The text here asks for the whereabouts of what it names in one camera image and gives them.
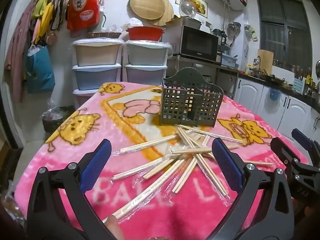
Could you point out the blue plastic storage drawer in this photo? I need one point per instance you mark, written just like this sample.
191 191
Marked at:
96 78

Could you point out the wooden cutting board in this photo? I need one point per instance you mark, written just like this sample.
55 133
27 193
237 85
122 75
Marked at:
266 61

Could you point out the brown wicker basket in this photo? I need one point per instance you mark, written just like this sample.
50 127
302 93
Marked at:
103 35

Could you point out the dark framed window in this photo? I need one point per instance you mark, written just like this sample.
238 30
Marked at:
285 30

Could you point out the blue knife block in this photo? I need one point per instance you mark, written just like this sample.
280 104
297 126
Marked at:
299 85

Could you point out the pink plastic storage drawer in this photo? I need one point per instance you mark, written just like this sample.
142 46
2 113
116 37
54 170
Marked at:
83 97

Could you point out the green perforated utensil holder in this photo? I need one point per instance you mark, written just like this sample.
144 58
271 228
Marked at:
175 105

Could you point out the yellow hanging bags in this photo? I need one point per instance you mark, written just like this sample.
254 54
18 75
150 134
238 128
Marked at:
45 12

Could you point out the round bamboo tray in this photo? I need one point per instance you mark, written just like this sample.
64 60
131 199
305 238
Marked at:
168 15
146 3

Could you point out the steel wall lid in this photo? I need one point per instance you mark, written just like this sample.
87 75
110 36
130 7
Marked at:
318 70

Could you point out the bunch of wooden chopsticks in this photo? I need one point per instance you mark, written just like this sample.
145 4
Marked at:
192 150

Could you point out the red plastic basin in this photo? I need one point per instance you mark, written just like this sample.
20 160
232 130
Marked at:
145 33

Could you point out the pale blue plastic basket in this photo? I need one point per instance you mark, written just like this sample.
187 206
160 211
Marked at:
228 60

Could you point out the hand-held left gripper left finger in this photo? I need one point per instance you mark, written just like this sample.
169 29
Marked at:
96 165

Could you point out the cream plastic storage drawer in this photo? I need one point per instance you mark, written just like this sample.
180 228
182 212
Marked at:
96 53

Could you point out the black microwave oven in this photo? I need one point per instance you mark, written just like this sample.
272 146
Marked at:
197 43

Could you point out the black electric kettle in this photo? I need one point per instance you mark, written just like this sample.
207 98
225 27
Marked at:
221 37

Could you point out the black bin with plastic bag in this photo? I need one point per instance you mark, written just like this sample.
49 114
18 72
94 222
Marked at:
57 120

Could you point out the steel tray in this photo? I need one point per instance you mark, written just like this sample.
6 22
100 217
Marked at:
185 23

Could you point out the hanging steel pot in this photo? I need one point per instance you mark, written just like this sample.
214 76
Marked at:
234 28

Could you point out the pale green plastic storage drawer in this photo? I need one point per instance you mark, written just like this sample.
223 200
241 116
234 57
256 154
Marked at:
146 55

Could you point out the pink cartoon printed blanket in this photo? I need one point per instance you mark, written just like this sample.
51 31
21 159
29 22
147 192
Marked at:
175 217

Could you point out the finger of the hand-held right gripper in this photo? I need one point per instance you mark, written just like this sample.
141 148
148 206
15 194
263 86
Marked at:
282 150
302 138

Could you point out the white kitchen cabinets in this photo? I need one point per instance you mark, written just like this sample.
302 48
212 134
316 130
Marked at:
250 92

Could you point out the blue hanging scoop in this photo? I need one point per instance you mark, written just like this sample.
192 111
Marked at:
274 94

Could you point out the person's left hand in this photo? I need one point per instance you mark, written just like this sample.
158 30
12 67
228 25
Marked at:
115 230

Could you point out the steel kitchen rack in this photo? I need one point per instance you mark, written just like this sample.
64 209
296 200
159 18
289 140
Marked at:
200 63

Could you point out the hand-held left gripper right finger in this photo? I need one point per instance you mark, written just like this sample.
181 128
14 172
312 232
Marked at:
226 162

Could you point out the clear glass pot lid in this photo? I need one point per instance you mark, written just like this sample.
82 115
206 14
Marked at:
187 7

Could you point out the pink hanging garment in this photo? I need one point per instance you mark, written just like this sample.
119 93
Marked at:
17 55

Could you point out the white plastic bag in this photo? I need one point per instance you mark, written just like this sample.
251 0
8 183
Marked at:
130 23

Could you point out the black kitchen counter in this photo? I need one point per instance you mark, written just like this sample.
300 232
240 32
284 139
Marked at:
282 88

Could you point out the lilac plastic storage drawer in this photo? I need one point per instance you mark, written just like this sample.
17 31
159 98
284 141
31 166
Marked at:
145 76

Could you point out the food wall poster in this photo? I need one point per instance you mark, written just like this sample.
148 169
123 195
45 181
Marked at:
202 3

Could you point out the red printed plastic bag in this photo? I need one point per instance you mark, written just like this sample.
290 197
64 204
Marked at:
82 5

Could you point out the blue hanging tote bag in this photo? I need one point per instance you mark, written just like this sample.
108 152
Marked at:
40 70

